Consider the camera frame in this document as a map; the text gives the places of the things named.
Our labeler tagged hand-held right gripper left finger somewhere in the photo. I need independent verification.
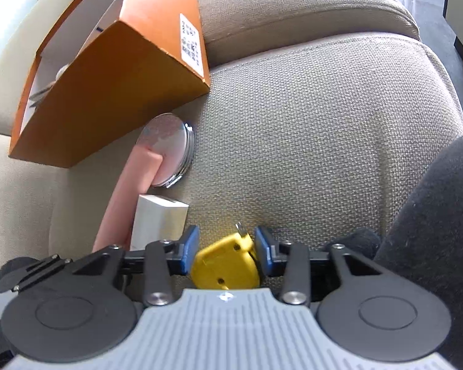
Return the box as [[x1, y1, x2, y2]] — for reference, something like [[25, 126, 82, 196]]
[[67, 225, 200, 306]]

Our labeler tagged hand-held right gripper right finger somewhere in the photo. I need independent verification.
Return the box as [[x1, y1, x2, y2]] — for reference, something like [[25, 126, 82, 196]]
[[253, 225, 382, 304]]

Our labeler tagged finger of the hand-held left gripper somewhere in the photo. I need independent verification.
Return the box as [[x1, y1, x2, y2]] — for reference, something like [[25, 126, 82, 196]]
[[0, 256, 68, 294]]

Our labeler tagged yellow tape measure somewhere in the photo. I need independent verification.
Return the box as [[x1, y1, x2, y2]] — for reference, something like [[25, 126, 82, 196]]
[[191, 221, 261, 290]]

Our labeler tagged small white box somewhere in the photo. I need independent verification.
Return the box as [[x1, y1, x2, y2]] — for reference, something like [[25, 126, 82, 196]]
[[129, 195, 190, 253]]

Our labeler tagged pink cylindrical case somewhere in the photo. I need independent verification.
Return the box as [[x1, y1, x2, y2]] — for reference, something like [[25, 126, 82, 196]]
[[93, 144, 165, 253]]

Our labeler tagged round compact mirror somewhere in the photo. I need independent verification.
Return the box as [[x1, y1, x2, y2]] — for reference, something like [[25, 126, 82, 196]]
[[136, 113, 195, 189]]

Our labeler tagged orange cardboard box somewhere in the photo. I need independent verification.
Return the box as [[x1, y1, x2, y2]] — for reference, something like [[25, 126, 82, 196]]
[[8, 0, 211, 169]]

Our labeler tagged beige fabric sofa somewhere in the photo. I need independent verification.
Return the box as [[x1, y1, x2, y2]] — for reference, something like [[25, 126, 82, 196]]
[[0, 0, 463, 309]]

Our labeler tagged person's right leg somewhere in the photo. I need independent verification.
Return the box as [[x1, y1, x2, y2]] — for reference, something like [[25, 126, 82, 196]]
[[320, 127, 463, 370]]

